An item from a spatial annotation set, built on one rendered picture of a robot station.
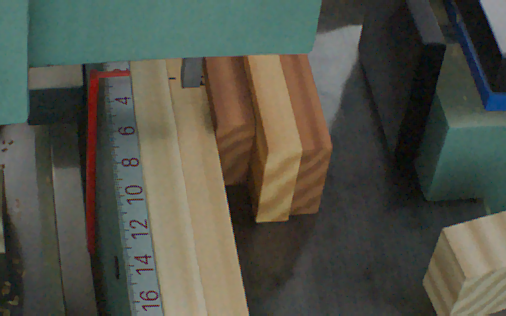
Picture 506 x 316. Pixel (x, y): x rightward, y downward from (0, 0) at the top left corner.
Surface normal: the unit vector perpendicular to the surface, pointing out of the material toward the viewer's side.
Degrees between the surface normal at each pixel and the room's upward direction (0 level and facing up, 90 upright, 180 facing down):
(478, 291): 90
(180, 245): 0
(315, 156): 90
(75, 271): 0
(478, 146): 90
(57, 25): 90
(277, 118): 0
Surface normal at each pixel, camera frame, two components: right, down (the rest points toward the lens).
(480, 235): 0.10, -0.66
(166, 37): 0.15, 0.76
